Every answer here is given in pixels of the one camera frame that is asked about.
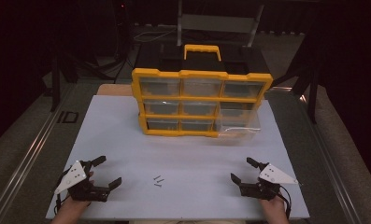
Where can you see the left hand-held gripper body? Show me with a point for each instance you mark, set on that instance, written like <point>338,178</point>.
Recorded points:
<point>80,188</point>

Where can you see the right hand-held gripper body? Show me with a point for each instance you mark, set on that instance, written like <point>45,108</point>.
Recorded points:
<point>264,186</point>

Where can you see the clear plastic drawer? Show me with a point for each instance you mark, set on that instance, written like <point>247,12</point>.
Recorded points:
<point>239,123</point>

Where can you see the yellow black organizer cabinet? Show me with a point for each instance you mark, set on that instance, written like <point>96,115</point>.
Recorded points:
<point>202,74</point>

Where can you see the person's left hand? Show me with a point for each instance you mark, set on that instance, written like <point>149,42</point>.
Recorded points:
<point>70,207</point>

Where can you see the person's right hand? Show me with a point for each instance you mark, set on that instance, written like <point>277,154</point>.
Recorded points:
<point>274,207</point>

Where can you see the white foam board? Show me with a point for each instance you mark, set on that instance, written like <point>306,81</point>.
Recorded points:
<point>127,149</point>

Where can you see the wooden board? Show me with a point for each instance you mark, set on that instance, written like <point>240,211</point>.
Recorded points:
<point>114,90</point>

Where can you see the grid of organizer bins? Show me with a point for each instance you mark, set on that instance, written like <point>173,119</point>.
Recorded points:
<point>161,107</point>

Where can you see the black stand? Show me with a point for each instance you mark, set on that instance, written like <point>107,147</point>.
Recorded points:
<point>311,81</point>
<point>56,84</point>

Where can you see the metal rail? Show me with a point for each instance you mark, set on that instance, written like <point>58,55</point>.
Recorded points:
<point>332,168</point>
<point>27,155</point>

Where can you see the grey metal stand frame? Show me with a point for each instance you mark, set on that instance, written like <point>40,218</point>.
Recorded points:
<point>219,23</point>

